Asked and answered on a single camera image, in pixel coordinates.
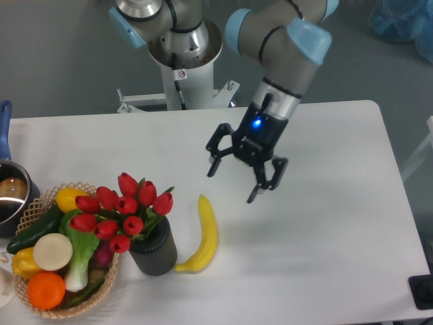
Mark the black device at edge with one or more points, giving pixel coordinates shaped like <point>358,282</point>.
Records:
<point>421,290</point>

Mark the orange fruit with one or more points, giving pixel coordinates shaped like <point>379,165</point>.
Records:
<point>46,290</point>

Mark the dark ribbed vase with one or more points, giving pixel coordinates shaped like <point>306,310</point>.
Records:
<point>157,254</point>

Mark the dark green cucumber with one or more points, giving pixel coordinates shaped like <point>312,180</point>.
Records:
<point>47,223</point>

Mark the green bok choy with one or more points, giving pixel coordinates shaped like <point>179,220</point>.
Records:
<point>84,244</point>

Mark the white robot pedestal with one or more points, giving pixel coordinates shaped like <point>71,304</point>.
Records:
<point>186,62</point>

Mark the yellow banana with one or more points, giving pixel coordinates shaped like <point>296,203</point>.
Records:
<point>201,259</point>

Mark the purple red onion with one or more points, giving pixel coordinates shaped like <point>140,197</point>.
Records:
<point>103,255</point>

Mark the red tulip bouquet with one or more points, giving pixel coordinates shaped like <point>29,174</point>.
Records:
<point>131,216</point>

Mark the woven wicker basket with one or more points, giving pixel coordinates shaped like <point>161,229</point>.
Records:
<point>95,271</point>

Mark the blue handled saucepan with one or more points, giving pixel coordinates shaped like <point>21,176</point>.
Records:
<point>17,188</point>

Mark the blue plastic bag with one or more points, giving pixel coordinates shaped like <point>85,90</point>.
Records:
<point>404,22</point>

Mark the yellow bell pepper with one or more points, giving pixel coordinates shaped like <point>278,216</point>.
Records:
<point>24,265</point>

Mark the green chili pepper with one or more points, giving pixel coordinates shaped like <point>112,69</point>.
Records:
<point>85,295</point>

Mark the white round bun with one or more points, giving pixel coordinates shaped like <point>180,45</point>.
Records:
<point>52,252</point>

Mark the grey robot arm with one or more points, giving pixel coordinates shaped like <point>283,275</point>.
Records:
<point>285,38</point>

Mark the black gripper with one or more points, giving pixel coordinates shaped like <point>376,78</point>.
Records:
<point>258,140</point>

